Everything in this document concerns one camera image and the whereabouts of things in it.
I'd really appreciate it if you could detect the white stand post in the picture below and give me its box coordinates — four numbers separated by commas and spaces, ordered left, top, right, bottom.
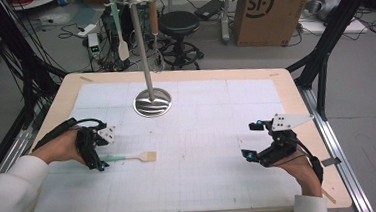
218, 0, 237, 47

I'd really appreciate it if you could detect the white power strip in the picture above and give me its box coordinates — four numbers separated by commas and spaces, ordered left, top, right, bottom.
75, 22, 99, 39

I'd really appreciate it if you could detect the grey rounded shell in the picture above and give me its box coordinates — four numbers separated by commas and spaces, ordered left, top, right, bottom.
303, 0, 346, 22

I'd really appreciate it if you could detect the green-handled cream spatula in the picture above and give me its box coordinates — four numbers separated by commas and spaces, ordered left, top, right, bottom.
107, 0, 131, 63

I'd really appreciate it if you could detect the hand-held gripper black cable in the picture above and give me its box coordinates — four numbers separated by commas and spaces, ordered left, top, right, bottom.
30, 115, 110, 153
295, 136, 326, 187

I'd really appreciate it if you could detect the white grid mat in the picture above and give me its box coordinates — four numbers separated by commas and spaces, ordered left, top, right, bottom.
22, 69, 304, 212

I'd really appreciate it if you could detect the white round table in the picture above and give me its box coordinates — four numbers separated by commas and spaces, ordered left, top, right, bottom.
11, 0, 63, 12

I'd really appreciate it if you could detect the person's left hand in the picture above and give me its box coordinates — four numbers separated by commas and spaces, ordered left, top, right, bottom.
36, 127, 88, 169

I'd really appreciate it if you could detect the person's right hand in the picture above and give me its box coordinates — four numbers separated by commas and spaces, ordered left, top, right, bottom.
272, 153, 324, 201

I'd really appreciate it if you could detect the black flat case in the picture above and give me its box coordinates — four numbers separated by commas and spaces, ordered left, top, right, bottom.
194, 0, 226, 21

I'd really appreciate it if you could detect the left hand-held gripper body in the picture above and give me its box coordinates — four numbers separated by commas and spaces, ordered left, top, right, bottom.
73, 121, 120, 171

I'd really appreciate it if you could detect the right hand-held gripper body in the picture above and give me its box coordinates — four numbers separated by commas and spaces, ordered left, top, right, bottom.
254, 110, 318, 168

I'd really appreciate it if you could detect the white floor board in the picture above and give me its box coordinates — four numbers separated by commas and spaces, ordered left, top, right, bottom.
298, 9, 369, 38

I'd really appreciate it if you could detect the large brown cardboard box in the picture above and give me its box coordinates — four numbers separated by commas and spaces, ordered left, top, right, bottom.
230, 0, 326, 51

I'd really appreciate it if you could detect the left hand-held gripper black cable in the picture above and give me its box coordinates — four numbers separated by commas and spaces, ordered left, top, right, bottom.
30, 115, 110, 153

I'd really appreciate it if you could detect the white device with green display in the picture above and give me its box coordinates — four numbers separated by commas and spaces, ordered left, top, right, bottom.
87, 32, 101, 59

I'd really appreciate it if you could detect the grey tape piece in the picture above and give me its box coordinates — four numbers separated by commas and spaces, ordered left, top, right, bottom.
320, 155, 343, 168

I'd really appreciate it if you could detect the aluminium rail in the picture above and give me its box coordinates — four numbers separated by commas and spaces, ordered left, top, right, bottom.
0, 126, 37, 180
296, 82, 375, 212

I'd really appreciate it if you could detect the black metal frame with cables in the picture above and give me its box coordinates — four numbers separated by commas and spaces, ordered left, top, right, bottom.
0, 0, 77, 187

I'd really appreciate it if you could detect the black round stool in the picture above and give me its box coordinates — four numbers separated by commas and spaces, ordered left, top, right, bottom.
156, 9, 206, 73

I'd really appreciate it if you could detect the black metal frame stand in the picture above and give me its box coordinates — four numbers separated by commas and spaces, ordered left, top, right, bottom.
282, 0, 376, 125

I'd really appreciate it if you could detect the green-handled pastry brush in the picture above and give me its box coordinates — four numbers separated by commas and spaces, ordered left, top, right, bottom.
100, 150, 158, 166

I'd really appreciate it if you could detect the steel utensil stand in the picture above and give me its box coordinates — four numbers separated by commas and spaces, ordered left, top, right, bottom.
102, 0, 175, 121

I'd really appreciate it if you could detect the black computer tower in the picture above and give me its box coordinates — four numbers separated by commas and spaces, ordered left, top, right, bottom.
100, 2, 156, 55

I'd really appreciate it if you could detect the wire whisk with wooden handle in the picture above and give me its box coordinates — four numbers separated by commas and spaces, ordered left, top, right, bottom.
147, 0, 168, 73

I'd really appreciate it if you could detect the right hand-held gripper black cable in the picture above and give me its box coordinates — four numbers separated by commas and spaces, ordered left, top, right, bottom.
295, 136, 326, 187

